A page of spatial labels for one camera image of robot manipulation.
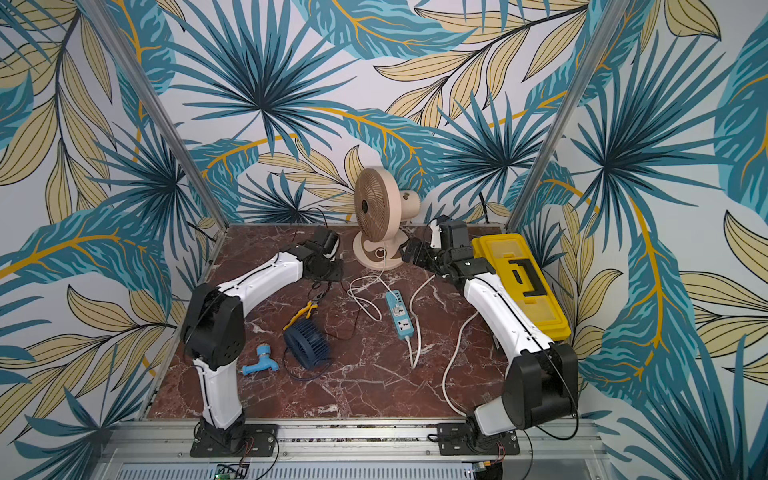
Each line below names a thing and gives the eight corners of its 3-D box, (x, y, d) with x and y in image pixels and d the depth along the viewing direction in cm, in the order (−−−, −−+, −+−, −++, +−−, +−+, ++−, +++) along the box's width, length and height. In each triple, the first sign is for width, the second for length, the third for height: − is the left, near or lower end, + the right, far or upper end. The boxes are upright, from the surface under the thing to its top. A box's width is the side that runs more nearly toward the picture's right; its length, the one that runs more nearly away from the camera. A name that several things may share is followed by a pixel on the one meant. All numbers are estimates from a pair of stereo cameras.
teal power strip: (398, 340, 92) (398, 335, 89) (386, 297, 102) (386, 291, 99) (413, 336, 93) (415, 331, 90) (400, 294, 103) (401, 288, 100)
